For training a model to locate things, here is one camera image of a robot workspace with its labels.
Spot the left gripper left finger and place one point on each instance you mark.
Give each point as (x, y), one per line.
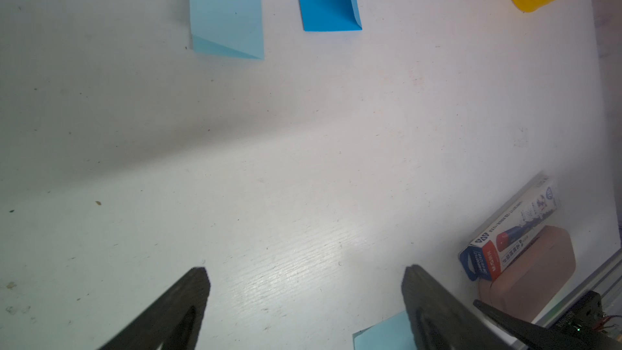
(173, 321)

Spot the light blue paper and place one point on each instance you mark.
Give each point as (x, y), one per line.
(231, 28)
(391, 334)

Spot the light blue front paper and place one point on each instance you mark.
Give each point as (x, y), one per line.
(391, 334)

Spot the pink eraser case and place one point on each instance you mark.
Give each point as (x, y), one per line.
(534, 278)

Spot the aluminium front rail frame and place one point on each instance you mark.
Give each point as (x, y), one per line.
(606, 281)

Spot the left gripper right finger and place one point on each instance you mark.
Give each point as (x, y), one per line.
(440, 321)

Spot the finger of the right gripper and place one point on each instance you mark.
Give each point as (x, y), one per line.
(537, 337)

